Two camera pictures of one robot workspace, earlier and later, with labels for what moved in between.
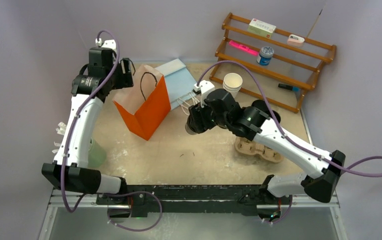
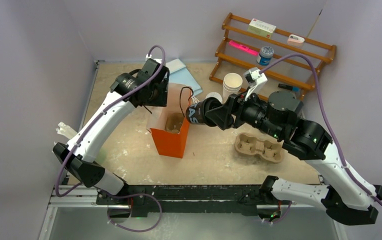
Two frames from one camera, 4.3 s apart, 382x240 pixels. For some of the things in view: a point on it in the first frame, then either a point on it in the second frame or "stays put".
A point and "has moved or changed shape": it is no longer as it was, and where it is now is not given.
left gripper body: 116,77 to 158,97
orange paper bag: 144,105 has moved or changed shape
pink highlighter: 244,48 stays put
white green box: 261,28 stays put
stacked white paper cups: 232,82 stays put
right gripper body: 210,119 to 250,112
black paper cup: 189,130 has moved or changed shape
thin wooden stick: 314,24 stays put
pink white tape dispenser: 294,40 stays put
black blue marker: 283,86 stays put
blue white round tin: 265,55 stays put
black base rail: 229,199 stays put
